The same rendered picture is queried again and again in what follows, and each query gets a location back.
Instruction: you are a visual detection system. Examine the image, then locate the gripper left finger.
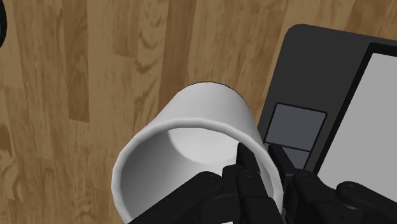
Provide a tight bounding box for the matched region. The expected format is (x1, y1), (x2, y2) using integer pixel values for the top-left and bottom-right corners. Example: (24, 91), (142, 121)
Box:
(128, 143), (284, 224)

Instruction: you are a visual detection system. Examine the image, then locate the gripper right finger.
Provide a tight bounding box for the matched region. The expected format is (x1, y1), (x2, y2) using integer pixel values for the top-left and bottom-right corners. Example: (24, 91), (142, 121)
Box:
(267, 144), (397, 224)

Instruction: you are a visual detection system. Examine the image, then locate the white cup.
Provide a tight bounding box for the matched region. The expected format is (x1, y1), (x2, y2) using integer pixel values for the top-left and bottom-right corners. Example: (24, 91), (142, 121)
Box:
(111, 81), (285, 224)

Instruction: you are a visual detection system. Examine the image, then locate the dark grey laptop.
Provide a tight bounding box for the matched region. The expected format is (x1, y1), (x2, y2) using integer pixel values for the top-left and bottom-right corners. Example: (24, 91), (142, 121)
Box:
(256, 23), (397, 200)

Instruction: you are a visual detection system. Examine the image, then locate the black round object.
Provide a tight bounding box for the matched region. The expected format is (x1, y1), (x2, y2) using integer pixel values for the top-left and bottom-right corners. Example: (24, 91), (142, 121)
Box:
(0, 0), (8, 50)

